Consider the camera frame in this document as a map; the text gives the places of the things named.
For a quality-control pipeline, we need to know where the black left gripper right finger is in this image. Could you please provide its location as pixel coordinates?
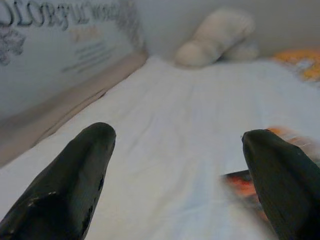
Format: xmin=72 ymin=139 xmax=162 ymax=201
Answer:
xmin=241 ymin=129 xmax=320 ymax=240

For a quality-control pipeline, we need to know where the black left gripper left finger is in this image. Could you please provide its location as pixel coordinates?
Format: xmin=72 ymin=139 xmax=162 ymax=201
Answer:
xmin=0 ymin=121 xmax=117 ymax=240

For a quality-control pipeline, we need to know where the dark manga book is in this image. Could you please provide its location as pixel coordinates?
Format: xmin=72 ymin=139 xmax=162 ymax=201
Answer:
xmin=219 ymin=169 xmax=270 ymax=221

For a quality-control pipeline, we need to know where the white quilted bed mattress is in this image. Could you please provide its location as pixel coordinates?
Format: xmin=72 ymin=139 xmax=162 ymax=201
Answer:
xmin=0 ymin=56 xmax=320 ymax=240

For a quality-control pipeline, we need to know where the orange egg-print blanket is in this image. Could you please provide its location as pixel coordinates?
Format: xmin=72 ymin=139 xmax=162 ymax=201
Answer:
xmin=272 ymin=48 xmax=320 ymax=88

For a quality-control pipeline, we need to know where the cream plush toy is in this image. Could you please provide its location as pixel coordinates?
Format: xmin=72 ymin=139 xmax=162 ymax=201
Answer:
xmin=174 ymin=7 xmax=256 ymax=68

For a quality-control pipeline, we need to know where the beige bed frame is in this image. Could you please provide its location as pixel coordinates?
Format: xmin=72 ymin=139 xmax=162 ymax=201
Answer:
xmin=0 ymin=51 xmax=148 ymax=168

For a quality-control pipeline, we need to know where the white printed wall panel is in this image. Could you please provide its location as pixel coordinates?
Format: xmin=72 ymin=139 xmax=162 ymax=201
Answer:
xmin=0 ymin=0 xmax=147 ymax=126

